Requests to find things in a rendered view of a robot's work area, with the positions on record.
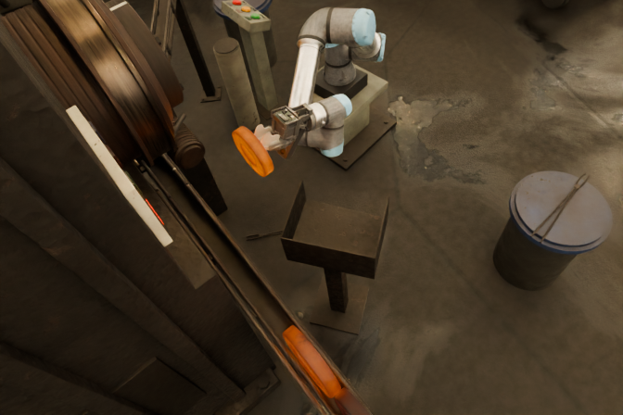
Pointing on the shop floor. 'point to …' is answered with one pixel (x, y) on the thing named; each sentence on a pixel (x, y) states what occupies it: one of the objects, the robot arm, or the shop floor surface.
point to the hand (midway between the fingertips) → (251, 147)
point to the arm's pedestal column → (362, 135)
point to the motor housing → (197, 169)
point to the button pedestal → (256, 56)
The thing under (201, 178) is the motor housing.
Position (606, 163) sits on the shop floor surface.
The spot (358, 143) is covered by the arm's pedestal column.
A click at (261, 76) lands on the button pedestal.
